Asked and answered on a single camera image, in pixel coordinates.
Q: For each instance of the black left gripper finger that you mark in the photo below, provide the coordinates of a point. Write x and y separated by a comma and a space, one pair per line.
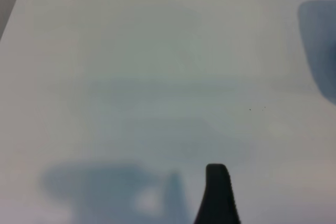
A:
216, 197

